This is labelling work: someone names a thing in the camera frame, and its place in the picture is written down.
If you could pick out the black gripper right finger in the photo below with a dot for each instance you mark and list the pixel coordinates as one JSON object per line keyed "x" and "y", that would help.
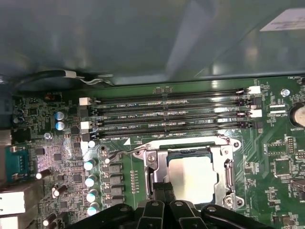
{"x": 181, "y": 214}

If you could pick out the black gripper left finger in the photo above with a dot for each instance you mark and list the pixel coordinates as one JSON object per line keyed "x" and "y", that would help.
{"x": 150, "y": 214}

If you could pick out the silver topped CPU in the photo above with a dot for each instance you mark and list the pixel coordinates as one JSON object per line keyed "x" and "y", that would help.
{"x": 195, "y": 176}

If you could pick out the metal socket cover frame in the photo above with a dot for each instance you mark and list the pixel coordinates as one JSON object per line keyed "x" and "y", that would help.
{"x": 161, "y": 167}

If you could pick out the silver cylindrical capacitor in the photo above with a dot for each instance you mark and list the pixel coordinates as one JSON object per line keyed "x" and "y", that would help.
{"x": 89, "y": 165}
{"x": 90, "y": 181}
{"x": 92, "y": 211}
{"x": 60, "y": 125}
{"x": 59, "y": 115}
{"x": 91, "y": 143}
{"x": 91, "y": 197}

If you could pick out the green motherboard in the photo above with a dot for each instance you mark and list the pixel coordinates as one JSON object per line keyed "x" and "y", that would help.
{"x": 257, "y": 167}

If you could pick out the black RAM slot white clips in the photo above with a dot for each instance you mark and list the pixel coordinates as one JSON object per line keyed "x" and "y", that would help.
{"x": 190, "y": 118}
{"x": 190, "y": 95}

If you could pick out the silver port block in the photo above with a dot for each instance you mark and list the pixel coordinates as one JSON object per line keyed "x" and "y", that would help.
{"x": 8, "y": 223}
{"x": 14, "y": 199}

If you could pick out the teal serial port connector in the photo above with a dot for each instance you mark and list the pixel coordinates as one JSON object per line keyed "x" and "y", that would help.
{"x": 16, "y": 164}

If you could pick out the round coin battery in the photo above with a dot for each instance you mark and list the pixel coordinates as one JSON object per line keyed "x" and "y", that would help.
{"x": 299, "y": 117}

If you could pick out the silver motherboard screw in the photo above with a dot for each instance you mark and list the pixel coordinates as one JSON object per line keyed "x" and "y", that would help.
{"x": 284, "y": 91}

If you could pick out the black and silver PC case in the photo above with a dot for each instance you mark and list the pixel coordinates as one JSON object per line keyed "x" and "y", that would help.
{"x": 119, "y": 35}

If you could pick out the white case label sticker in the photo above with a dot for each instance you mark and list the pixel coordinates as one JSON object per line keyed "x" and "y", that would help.
{"x": 286, "y": 21}

